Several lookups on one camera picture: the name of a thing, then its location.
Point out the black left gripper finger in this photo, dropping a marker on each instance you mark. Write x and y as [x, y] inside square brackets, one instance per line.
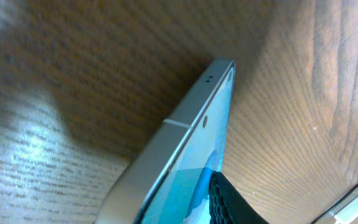
[226, 204]

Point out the blue screen smartphone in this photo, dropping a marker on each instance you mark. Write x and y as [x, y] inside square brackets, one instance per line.
[168, 182]

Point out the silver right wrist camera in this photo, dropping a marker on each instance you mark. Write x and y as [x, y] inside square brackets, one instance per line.
[344, 211]

